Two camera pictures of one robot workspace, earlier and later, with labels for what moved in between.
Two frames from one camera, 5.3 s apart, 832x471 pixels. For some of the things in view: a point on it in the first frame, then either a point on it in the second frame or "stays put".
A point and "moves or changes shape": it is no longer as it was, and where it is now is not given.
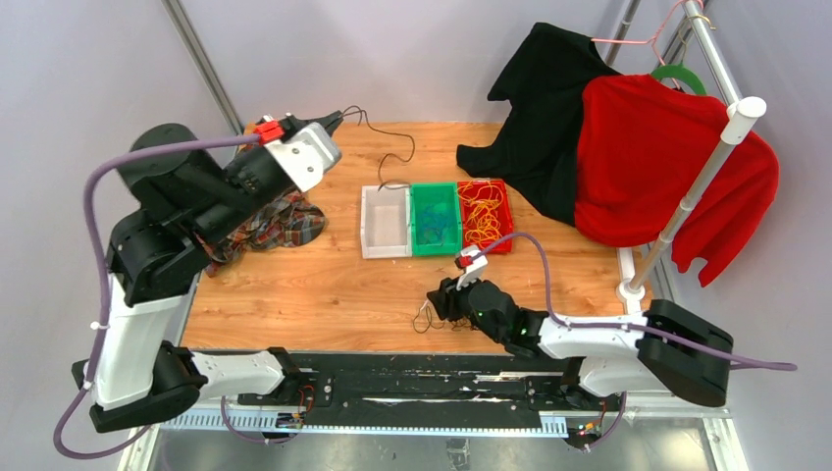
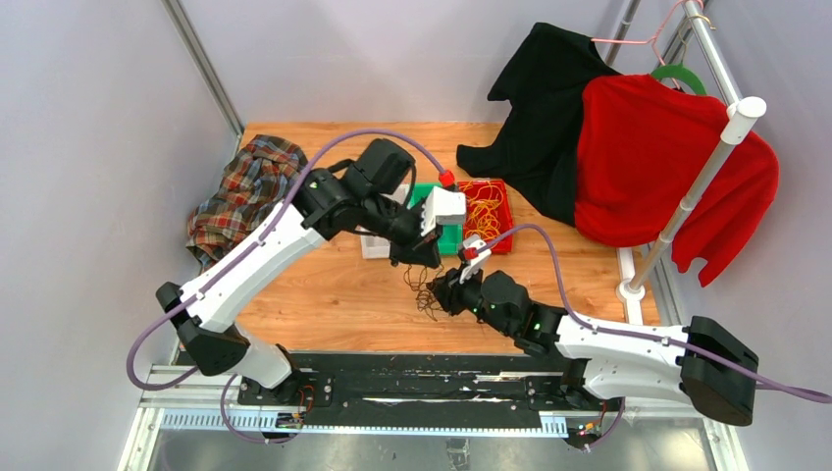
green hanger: (680, 72) stays put
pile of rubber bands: (388, 184) moves or changes shape
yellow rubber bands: (484, 200) stays put
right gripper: (446, 298) stays put
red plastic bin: (486, 214) stays put
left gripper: (327, 120) to (418, 249)
